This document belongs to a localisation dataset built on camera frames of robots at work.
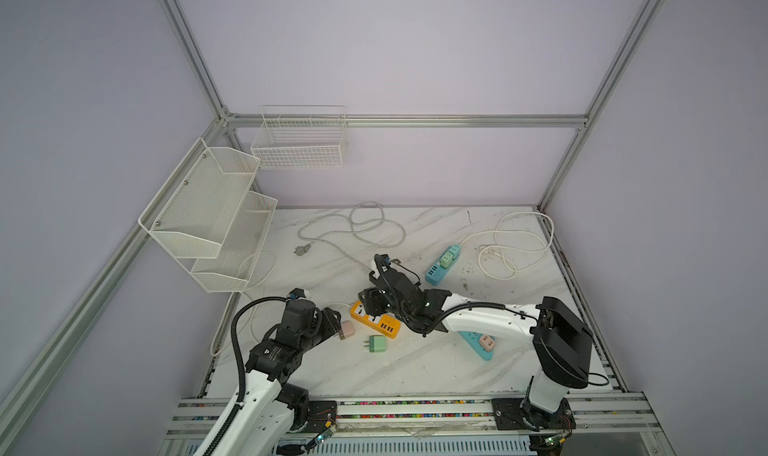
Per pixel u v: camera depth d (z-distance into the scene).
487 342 0.78
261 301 0.67
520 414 0.73
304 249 1.04
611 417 0.75
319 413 0.74
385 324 0.86
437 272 0.98
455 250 0.98
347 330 0.87
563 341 0.45
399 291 0.60
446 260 0.96
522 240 1.11
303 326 0.61
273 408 0.62
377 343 0.84
